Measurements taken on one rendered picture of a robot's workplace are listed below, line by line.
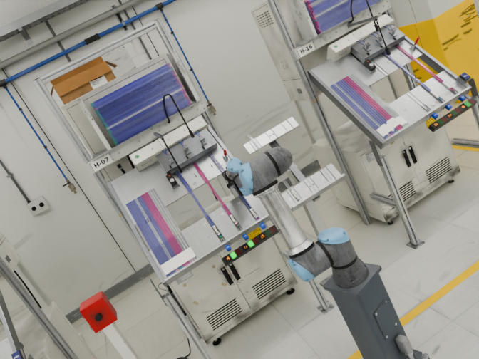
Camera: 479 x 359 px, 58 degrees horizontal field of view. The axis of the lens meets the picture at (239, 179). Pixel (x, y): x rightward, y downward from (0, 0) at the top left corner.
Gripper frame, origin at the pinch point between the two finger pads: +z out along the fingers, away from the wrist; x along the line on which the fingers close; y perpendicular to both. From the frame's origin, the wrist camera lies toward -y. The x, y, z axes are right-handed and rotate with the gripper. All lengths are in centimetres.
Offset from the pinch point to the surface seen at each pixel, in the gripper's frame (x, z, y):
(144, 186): 42, 8, 29
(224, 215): 13.9, -2.3, -11.3
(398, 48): -144, 8, 24
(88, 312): 100, 3, -16
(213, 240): 26.2, -4.6, -20.1
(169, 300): 62, 1, -34
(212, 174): 5.7, 4.0, 13.7
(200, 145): 2.8, 2.5, 31.8
